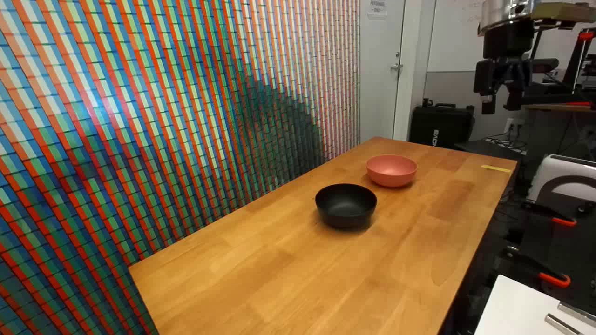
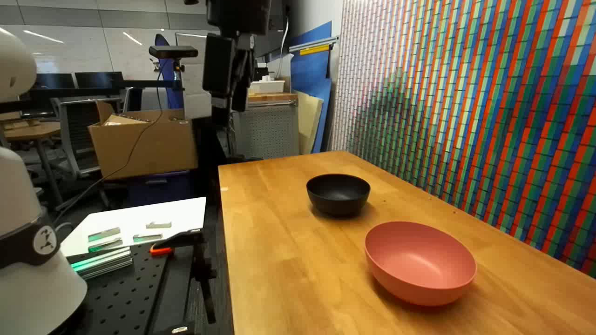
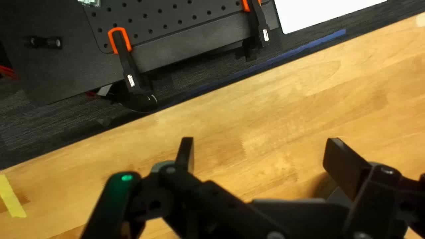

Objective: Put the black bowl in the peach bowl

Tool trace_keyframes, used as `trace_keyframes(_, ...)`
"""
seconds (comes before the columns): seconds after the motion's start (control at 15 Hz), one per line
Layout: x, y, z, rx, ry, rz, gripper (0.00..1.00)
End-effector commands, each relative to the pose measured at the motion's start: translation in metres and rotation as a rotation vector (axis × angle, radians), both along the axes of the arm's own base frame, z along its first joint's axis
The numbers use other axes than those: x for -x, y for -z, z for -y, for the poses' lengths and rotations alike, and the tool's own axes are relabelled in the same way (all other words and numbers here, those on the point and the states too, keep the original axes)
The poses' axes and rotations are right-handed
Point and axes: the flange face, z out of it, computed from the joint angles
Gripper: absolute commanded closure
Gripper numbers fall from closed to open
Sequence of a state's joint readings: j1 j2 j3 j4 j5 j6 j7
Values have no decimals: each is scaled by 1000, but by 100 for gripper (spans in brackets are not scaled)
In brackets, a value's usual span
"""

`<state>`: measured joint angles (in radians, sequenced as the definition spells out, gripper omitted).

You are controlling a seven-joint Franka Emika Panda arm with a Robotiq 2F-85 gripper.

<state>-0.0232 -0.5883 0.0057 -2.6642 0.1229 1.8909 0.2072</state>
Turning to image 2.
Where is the black bowl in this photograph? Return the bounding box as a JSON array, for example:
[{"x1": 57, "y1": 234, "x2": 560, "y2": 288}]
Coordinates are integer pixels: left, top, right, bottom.
[{"x1": 305, "y1": 172, "x2": 370, "y2": 217}]

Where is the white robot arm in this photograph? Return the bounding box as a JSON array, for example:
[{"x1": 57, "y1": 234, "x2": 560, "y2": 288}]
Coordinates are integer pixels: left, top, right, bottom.
[{"x1": 0, "y1": 146, "x2": 87, "y2": 335}]

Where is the peach bowl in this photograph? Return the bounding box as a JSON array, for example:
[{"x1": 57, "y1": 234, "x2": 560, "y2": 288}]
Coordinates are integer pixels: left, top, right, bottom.
[{"x1": 364, "y1": 221, "x2": 476, "y2": 306}]

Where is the blue board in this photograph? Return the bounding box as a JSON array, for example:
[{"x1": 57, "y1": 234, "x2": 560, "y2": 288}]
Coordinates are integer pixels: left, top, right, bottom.
[{"x1": 290, "y1": 20, "x2": 331, "y2": 152}]

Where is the cardboard box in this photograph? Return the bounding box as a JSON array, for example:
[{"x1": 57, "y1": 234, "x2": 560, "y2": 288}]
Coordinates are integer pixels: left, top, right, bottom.
[{"x1": 87, "y1": 109, "x2": 197, "y2": 180}]

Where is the white paper sheet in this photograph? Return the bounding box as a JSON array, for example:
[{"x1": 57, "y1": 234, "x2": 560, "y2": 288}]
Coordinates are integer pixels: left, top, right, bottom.
[{"x1": 61, "y1": 197, "x2": 206, "y2": 256}]

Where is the green-white marker pen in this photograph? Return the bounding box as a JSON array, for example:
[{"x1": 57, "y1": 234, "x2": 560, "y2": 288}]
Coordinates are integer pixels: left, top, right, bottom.
[{"x1": 70, "y1": 247, "x2": 131, "y2": 279}]

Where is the black office chair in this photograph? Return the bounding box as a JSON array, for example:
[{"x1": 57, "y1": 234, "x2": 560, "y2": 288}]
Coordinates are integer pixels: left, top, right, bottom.
[{"x1": 51, "y1": 96, "x2": 120, "y2": 176}]

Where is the black camera on stand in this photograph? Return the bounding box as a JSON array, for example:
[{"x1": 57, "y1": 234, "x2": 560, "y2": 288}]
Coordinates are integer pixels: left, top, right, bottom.
[{"x1": 202, "y1": 0, "x2": 278, "y2": 115}]

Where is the orange-handled clamp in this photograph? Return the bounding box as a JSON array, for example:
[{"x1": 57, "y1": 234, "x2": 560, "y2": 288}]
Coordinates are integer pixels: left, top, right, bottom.
[{"x1": 148, "y1": 230, "x2": 202, "y2": 256}]

